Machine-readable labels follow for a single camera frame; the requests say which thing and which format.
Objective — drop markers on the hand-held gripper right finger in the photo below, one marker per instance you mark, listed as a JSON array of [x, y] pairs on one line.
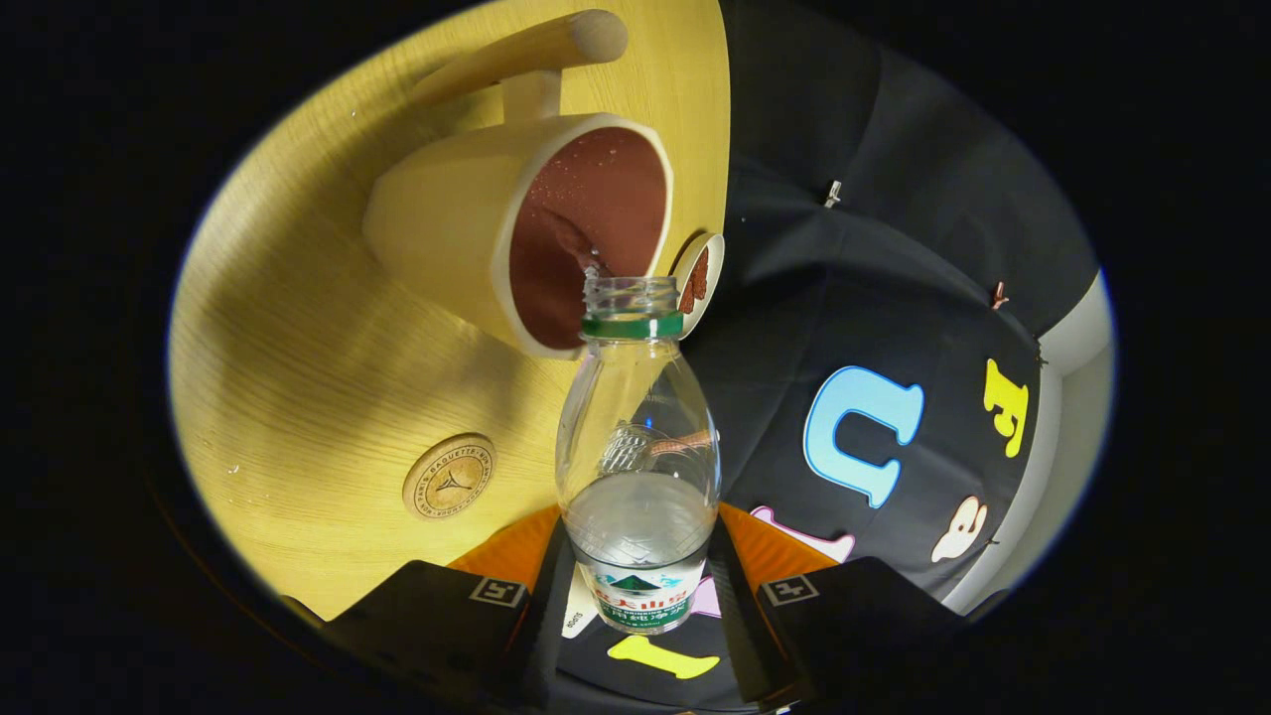
[[740, 626]]

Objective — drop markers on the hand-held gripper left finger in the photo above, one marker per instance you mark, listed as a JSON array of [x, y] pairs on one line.
[[546, 636]]

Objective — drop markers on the round wooden coaster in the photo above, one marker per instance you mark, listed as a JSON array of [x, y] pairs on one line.
[[449, 477]]

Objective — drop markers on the clear plastic bottle green collar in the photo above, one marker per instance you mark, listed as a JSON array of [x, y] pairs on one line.
[[635, 397]]

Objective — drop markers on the red white striped straw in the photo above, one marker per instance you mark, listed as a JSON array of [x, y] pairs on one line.
[[685, 443]]

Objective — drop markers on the brown sausage piece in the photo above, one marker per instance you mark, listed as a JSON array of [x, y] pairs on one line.
[[693, 283]]

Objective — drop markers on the wooden table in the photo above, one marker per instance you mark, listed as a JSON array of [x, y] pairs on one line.
[[298, 377]]

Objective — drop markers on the white round plate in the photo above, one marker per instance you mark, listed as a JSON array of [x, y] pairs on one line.
[[710, 263]]

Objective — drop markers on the black backdrop cloth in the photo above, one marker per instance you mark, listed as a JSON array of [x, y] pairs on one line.
[[844, 248]]

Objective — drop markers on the pink clip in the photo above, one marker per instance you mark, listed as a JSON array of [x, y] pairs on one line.
[[999, 295]]

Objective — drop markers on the silver clip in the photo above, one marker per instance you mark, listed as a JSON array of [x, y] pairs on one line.
[[833, 194]]

